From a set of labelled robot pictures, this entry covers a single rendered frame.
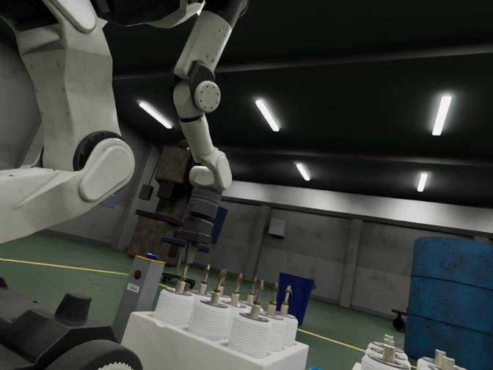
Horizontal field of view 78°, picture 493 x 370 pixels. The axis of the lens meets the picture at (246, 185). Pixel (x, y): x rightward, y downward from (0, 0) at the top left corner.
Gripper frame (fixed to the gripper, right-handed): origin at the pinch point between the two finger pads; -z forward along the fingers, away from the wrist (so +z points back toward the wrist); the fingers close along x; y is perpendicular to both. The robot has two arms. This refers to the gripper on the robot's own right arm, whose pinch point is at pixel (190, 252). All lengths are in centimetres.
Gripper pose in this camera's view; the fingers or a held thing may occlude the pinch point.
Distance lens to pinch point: 92.3
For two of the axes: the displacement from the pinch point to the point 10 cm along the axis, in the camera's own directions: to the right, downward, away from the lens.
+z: 2.4, -9.4, 2.6
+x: 7.4, 0.0, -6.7
